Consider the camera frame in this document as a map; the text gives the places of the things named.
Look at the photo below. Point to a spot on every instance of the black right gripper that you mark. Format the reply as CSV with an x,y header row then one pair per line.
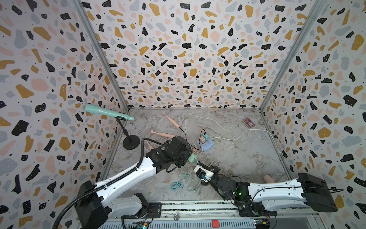
x,y
218,170

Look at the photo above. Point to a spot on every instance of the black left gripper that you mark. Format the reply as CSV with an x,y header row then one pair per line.
x,y
189,151

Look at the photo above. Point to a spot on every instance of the green plug adapter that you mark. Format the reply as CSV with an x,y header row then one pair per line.
x,y
192,158

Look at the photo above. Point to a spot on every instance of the teal plug adapter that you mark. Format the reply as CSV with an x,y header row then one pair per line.
x,y
206,137

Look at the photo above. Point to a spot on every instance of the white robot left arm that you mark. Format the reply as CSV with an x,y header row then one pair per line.
x,y
135,206

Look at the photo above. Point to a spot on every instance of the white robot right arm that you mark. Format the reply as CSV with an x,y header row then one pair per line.
x,y
254,199

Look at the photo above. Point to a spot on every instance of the light blue power strip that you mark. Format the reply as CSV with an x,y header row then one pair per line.
x,y
205,146

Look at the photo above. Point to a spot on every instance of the black microphone stand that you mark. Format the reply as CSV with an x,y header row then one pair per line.
x,y
131,141

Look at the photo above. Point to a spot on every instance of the pink round cap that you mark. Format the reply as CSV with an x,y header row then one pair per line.
x,y
268,179

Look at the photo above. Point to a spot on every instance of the small colourful card box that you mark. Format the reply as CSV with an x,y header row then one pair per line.
x,y
250,124

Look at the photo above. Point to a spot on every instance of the black corrugated conduit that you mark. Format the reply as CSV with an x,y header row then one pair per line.
x,y
92,202

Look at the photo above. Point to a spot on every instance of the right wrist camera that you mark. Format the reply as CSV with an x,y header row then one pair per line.
x,y
201,174

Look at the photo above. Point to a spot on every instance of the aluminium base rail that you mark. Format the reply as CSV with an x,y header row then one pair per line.
x,y
213,214

